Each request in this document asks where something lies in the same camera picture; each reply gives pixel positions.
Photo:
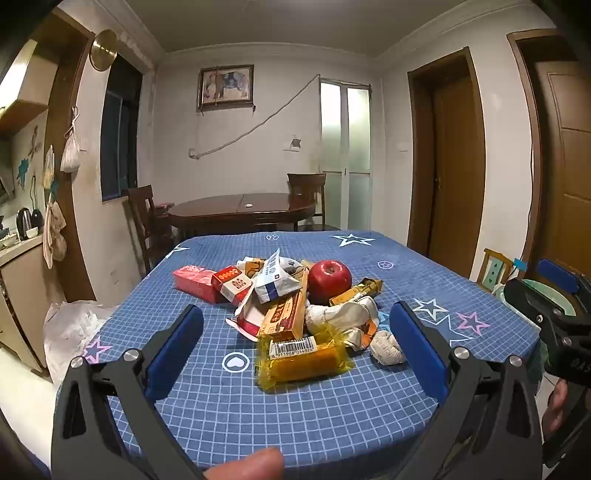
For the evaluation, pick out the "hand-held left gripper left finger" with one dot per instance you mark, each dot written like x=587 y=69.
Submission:
x=178 y=350

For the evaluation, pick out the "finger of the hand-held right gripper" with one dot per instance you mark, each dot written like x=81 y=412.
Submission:
x=558 y=276
x=531 y=297

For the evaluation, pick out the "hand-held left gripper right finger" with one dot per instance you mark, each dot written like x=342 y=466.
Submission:
x=415 y=350

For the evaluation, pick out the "green-bagged trash bin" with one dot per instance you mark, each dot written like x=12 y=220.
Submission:
x=549 y=295

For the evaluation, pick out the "white cloth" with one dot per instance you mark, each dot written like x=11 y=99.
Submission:
x=339 y=316

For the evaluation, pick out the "gold brown small box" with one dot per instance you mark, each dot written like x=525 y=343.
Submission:
x=355 y=291

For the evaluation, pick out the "long yellow maroon carton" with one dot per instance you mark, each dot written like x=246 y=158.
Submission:
x=282 y=318

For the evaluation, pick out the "person's right hand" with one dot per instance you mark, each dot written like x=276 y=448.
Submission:
x=557 y=406

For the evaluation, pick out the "person's left hand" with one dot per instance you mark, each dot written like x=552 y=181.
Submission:
x=244 y=467

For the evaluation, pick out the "white crumpled cloth ball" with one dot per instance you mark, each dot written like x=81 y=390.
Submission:
x=385 y=348

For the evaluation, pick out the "blue tape strip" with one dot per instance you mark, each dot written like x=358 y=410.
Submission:
x=519 y=264

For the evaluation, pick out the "small light wooden chair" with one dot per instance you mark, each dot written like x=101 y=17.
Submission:
x=494 y=270

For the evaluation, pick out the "crumpled white orange wrapper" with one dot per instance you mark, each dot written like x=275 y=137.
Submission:
x=367 y=334

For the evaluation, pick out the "red plastic packet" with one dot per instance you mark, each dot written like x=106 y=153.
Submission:
x=191 y=282

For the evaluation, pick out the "blue star-printed tablecloth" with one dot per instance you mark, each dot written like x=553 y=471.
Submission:
x=221 y=406

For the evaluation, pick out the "white red flattened carton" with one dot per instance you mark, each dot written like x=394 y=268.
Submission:
x=247 y=321

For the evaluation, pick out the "red white cigarette box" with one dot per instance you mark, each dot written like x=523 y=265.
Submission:
x=233 y=282

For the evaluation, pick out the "white plastic sheet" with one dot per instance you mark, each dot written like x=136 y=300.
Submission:
x=74 y=332

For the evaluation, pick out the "red apple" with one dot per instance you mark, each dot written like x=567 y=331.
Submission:
x=328 y=281

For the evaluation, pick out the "small orange white box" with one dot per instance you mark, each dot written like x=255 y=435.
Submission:
x=251 y=267

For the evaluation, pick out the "yellow wrapped bar packet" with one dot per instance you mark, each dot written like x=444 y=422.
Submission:
x=302 y=362

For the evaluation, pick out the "white blue paper packet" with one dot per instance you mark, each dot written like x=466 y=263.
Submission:
x=274 y=279

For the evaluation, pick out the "dark wooden chair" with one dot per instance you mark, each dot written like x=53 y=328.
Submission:
x=141 y=221
x=307 y=184

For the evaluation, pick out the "dark wooden dining table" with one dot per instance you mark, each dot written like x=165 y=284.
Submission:
x=240 y=210

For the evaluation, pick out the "beige counter cabinet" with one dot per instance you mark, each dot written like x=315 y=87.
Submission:
x=21 y=300

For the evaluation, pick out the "hanging beige cloth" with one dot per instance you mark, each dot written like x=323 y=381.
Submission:
x=54 y=235

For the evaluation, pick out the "black kettle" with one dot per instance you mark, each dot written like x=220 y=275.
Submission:
x=23 y=224

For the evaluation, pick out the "frosted glass door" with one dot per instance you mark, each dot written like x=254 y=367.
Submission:
x=346 y=152

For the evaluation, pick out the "hanging white plastic bag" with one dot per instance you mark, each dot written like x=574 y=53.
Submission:
x=70 y=154

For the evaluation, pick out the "dark window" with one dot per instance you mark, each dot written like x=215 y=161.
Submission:
x=120 y=134

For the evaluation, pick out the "framed wall picture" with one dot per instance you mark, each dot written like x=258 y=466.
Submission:
x=226 y=86

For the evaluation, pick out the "wooden wall cupboard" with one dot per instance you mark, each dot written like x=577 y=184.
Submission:
x=25 y=87

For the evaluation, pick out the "gold round wall clock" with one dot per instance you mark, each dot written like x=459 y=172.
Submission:
x=103 y=50

